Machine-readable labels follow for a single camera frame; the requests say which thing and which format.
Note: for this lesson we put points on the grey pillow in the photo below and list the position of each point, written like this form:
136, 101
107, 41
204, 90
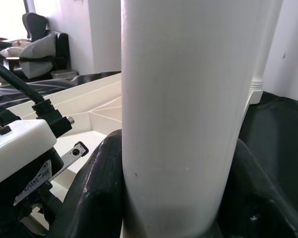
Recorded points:
34, 68
42, 47

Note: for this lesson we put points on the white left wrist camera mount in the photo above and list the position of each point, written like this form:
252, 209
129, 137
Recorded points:
20, 143

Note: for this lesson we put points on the grey metal bin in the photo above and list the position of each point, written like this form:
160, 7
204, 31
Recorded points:
64, 74

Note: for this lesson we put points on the white cushion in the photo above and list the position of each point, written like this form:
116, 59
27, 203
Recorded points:
11, 50

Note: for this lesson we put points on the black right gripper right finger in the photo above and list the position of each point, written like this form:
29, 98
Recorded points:
258, 203

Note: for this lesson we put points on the black cloth table cover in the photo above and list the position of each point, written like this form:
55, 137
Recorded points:
275, 116

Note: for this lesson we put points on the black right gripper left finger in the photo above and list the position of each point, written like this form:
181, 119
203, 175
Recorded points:
89, 198

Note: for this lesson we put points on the white plastic table leg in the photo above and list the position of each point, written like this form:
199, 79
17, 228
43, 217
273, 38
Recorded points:
265, 49
183, 99

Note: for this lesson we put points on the black armchair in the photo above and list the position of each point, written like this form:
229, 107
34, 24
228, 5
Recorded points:
63, 49

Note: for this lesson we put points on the dark grey chair backrest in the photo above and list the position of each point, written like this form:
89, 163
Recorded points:
36, 24

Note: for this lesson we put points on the white plastic children table top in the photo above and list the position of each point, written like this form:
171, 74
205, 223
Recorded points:
77, 94

